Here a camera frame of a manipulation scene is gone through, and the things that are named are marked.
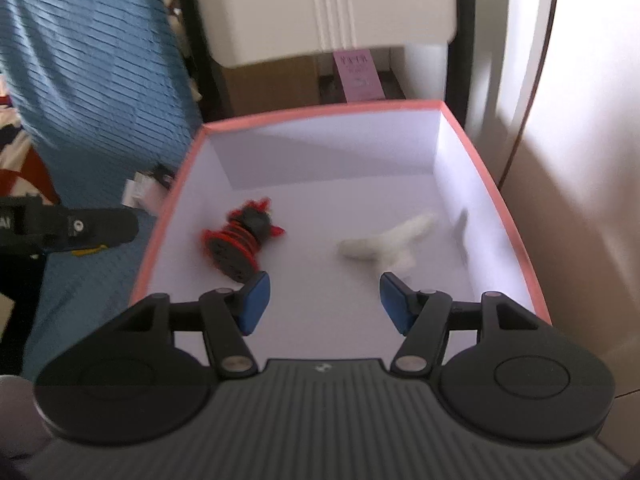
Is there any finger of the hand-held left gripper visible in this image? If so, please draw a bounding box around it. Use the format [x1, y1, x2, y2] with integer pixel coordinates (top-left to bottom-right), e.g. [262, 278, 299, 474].
[52, 206, 140, 252]

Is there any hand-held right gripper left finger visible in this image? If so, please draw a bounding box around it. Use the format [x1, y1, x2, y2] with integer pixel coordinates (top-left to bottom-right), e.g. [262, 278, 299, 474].
[127, 271, 272, 377]

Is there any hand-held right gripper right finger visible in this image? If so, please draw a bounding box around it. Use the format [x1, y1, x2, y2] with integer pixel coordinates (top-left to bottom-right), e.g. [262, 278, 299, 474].
[379, 272, 539, 377]

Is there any white toy figure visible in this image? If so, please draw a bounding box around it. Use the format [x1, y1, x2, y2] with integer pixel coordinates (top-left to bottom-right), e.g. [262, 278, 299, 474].
[336, 212, 438, 275]

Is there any pink cardboard box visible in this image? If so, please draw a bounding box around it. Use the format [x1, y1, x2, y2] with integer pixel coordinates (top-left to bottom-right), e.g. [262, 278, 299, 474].
[127, 100, 553, 361]

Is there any small white object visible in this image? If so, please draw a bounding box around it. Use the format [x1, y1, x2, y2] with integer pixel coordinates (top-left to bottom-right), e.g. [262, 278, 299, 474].
[122, 170, 173, 211]

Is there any striped blanket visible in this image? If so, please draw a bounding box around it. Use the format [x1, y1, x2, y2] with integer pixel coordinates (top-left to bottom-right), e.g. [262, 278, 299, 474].
[0, 87, 57, 207]

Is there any red black toy figure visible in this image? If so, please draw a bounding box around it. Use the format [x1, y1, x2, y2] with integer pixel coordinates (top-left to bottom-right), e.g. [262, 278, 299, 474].
[201, 197, 287, 283]

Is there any blue textured mat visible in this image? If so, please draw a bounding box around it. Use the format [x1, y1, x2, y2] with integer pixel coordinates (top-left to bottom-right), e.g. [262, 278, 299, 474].
[0, 0, 206, 381]

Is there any brown cardboard box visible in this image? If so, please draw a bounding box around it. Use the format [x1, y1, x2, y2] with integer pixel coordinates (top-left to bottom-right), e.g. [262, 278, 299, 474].
[220, 55, 327, 118]

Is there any pink packet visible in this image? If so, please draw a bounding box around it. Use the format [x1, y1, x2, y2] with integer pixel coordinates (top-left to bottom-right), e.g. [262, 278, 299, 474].
[332, 50, 385, 103]

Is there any white chair black frame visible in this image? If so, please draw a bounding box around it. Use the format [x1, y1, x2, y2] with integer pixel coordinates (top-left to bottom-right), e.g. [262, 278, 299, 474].
[170, 0, 476, 128]

